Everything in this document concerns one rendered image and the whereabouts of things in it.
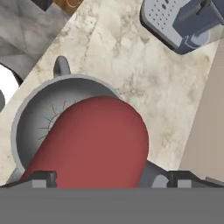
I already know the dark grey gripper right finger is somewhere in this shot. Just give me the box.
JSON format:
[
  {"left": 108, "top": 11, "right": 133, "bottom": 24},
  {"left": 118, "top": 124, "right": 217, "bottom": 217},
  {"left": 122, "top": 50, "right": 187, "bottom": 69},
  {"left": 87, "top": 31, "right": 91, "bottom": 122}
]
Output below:
[{"left": 168, "top": 171, "right": 224, "bottom": 189}]

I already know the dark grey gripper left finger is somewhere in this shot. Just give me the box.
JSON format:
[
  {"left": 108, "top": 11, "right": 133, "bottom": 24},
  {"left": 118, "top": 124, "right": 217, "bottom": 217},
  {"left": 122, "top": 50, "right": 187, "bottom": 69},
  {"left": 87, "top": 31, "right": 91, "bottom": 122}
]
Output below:
[{"left": 0, "top": 170, "right": 58, "bottom": 189}]

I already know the red stand mixer head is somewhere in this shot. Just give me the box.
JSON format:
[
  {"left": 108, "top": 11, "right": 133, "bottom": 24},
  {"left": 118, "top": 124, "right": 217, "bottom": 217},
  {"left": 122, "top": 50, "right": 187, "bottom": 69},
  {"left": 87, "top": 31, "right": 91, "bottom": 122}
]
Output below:
[{"left": 19, "top": 95, "right": 150, "bottom": 189}]

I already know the white round object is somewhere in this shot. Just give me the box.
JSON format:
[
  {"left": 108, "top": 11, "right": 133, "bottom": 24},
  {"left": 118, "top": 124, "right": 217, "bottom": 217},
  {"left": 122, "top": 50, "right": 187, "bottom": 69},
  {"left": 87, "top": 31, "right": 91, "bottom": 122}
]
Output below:
[{"left": 0, "top": 63, "right": 25, "bottom": 113}]

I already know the grey and blue coffee machine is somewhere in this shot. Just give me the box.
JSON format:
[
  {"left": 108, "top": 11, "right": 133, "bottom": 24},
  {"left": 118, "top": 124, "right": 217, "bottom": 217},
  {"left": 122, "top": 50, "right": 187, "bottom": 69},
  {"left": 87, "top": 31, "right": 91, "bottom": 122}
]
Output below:
[{"left": 139, "top": 0, "right": 224, "bottom": 56}]

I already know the dark blue box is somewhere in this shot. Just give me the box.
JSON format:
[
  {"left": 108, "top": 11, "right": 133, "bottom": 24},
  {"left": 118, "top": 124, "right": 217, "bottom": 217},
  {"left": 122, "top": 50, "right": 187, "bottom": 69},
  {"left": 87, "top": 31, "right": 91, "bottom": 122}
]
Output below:
[{"left": 31, "top": 0, "right": 55, "bottom": 12}]

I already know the brown wooden board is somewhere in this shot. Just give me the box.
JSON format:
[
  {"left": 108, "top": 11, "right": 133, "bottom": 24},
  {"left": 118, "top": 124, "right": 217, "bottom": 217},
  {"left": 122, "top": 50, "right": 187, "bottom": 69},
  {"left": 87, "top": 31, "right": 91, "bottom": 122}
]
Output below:
[{"left": 52, "top": 0, "right": 86, "bottom": 17}]

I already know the grey mixing bowl with handle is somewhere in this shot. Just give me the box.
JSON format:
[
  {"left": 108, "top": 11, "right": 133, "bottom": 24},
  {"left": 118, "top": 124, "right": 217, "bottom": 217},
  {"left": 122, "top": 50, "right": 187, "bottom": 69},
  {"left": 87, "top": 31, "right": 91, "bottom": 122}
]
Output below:
[{"left": 10, "top": 55, "right": 123, "bottom": 178}]

